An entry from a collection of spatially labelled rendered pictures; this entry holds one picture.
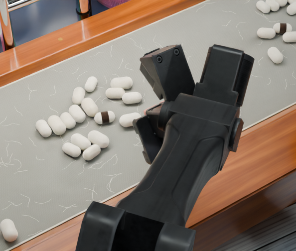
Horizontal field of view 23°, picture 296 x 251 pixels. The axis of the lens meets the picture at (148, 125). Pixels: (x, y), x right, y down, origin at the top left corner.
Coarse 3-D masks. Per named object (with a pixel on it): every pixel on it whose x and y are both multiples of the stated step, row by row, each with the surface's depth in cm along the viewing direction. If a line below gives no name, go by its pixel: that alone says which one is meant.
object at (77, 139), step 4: (72, 136) 114; (76, 136) 113; (80, 136) 113; (72, 140) 114; (76, 140) 113; (80, 140) 113; (84, 140) 113; (88, 140) 113; (76, 144) 113; (80, 144) 113; (84, 144) 113; (88, 144) 113; (80, 148) 113; (84, 148) 113
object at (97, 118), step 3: (108, 111) 117; (111, 111) 117; (96, 114) 117; (99, 114) 117; (111, 114) 117; (114, 114) 117; (96, 117) 117; (99, 117) 116; (111, 117) 117; (114, 117) 117; (96, 120) 117; (99, 120) 116; (111, 120) 117; (99, 123) 117
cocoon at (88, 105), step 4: (84, 100) 118; (88, 100) 118; (92, 100) 119; (84, 104) 118; (88, 104) 118; (92, 104) 118; (84, 108) 118; (88, 108) 117; (92, 108) 117; (96, 108) 118; (88, 112) 117; (92, 112) 117; (96, 112) 118; (92, 116) 118
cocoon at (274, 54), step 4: (272, 48) 127; (276, 48) 127; (268, 52) 127; (272, 52) 126; (276, 52) 126; (280, 52) 127; (272, 56) 126; (276, 56) 126; (280, 56) 126; (272, 60) 127; (276, 60) 126; (280, 60) 126
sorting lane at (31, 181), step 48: (240, 0) 139; (96, 48) 130; (144, 48) 130; (192, 48) 130; (240, 48) 130; (288, 48) 130; (0, 96) 122; (48, 96) 122; (96, 96) 122; (144, 96) 122; (288, 96) 122; (0, 144) 115; (48, 144) 115; (0, 192) 109; (48, 192) 109; (96, 192) 109; (0, 240) 103
